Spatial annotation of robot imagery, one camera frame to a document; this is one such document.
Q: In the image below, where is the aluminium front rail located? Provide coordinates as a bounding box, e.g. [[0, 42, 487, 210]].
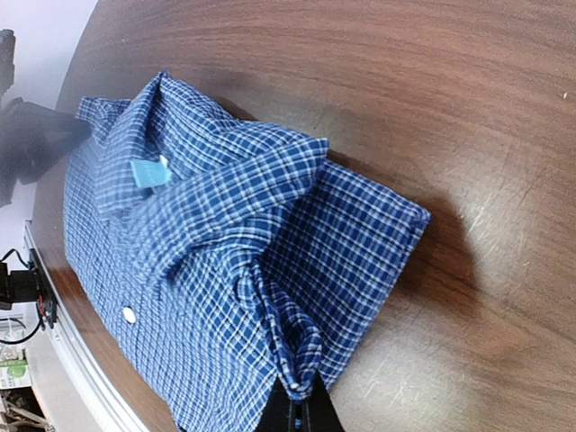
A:
[[24, 220, 148, 432]]

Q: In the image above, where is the blue checked shirt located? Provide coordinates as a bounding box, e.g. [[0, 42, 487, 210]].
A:
[[64, 72, 432, 431]]

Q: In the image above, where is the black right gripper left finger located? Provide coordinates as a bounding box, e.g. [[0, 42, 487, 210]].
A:
[[256, 378, 304, 432]]

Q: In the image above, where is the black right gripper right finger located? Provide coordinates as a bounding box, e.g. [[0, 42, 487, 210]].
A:
[[305, 373, 345, 432]]

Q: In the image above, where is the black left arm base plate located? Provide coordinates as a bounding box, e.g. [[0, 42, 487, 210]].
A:
[[1, 248, 58, 329]]

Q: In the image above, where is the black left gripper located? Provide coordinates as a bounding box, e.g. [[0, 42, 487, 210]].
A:
[[1, 97, 92, 207]]

